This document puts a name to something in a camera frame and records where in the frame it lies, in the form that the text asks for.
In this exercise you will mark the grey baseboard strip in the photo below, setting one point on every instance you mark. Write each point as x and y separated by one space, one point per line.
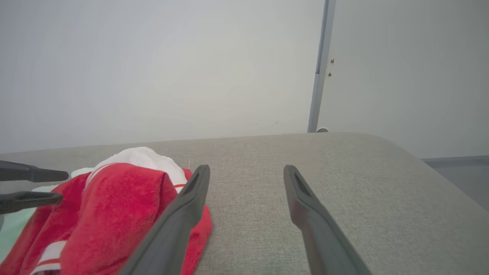
458 159

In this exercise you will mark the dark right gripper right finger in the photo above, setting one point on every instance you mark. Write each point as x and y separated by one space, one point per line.
321 236

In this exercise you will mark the grey door panel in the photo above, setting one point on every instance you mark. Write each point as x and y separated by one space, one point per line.
321 76

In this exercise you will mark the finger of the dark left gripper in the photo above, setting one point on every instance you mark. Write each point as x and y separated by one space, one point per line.
26 200
30 174

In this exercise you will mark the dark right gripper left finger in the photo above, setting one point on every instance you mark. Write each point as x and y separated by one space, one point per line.
172 229

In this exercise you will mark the red and white garment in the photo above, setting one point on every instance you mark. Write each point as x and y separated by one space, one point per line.
114 206

